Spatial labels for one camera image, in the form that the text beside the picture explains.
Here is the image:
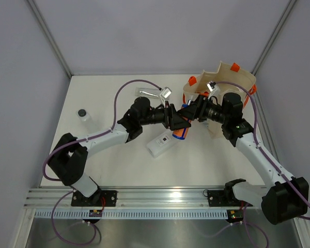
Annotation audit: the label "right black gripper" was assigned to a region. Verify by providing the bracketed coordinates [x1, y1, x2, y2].
[177, 94, 229, 125]

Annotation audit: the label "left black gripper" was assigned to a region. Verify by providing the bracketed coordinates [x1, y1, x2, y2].
[139, 101, 191, 131]

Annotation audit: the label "orange bottle blue cap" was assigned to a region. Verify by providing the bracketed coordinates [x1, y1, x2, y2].
[172, 104, 191, 140]

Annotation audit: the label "white rectangular bottle black cap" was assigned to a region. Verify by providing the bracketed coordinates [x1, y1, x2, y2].
[146, 130, 179, 158]

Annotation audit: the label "silver tube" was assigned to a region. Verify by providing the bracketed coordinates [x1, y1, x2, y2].
[135, 88, 161, 99]

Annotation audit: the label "canvas tote bag orange handles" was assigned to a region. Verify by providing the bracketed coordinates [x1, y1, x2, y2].
[182, 60, 257, 139]

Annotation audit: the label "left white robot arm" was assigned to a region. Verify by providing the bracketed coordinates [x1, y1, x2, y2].
[46, 97, 191, 206]

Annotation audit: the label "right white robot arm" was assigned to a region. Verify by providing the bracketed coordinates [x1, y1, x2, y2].
[178, 92, 309, 225]

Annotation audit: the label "clear bottle dark cap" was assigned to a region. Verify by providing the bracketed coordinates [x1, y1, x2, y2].
[77, 108, 99, 133]

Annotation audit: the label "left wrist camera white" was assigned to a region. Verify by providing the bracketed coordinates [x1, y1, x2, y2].
[159, 87, 172, 101]

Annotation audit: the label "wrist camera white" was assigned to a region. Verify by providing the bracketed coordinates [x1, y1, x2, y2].
[159, 87, 172, 101]
[206, 81, 220, 99]

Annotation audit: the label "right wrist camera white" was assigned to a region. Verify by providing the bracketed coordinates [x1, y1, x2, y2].
[206, 81, 220, 99]

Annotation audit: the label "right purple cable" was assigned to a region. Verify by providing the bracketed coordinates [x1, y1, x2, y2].
[213, 81, 310, 246]

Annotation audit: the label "purple cable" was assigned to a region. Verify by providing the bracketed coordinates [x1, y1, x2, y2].
[213, 81, 310, 246]
[42, 79, 163, 246]

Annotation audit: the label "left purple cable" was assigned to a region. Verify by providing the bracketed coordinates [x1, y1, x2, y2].
[42, 79, 163, 246]

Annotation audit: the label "aluminium rail frame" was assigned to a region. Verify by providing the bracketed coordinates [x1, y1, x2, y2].
[23, 185, 304, 209]

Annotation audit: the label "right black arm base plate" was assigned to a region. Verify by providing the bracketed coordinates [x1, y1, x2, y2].
[207, 190, 241, 207]

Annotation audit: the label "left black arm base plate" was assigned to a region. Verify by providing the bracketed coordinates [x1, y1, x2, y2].
[71, 189, 117, 207]

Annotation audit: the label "white slotted cable duct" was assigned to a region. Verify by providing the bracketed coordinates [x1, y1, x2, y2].
[35, 209, 228, 220]

